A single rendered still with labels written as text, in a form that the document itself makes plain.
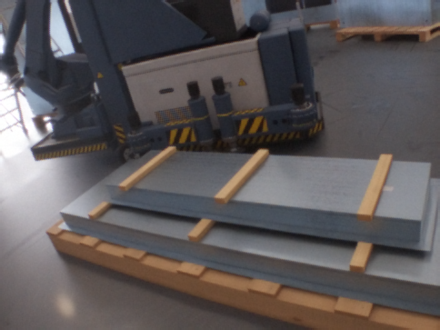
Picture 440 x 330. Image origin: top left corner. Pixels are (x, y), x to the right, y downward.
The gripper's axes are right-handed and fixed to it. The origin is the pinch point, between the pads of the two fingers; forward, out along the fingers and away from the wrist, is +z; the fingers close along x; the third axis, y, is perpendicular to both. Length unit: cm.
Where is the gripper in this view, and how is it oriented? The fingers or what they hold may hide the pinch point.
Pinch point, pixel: (27, 91)
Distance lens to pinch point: 411.6
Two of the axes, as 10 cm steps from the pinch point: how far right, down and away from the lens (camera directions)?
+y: 2.0, -4.9, 8.5
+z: 5.7, 7.6, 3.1
